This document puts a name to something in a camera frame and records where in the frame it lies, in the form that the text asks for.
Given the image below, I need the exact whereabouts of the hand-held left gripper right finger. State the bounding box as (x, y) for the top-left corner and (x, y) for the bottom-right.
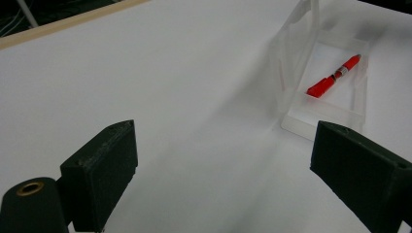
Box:
(309, 120), (412, 233)

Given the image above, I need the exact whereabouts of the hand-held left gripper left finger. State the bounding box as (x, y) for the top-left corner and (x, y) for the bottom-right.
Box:
(59, 119), (139, 233)

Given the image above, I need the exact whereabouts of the clear plastic pencil case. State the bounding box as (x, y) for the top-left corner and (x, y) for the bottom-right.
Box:
(267, 0), (371, 142)

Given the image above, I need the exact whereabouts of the red pen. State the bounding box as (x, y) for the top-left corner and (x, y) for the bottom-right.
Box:
(305, 53), (362, 99)

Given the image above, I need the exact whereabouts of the wooden table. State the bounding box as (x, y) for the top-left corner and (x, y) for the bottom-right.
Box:
(0, 0), (152, 51)

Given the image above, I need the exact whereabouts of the white metal stand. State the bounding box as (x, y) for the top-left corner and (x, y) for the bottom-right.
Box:
(15, 0), (40, 29)

